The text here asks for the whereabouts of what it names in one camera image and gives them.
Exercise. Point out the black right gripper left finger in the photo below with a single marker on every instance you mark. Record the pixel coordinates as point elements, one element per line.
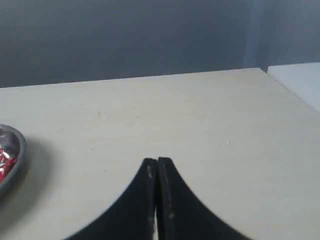
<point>132,215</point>

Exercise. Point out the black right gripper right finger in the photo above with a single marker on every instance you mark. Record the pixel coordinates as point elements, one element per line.
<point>181,215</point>

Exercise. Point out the metal bowl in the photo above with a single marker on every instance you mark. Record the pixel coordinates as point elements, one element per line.
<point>14,142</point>

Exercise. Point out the red wrapped candy pile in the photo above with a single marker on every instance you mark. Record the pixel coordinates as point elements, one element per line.
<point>7,162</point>

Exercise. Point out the white side table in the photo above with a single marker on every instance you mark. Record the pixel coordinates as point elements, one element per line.
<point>302,79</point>

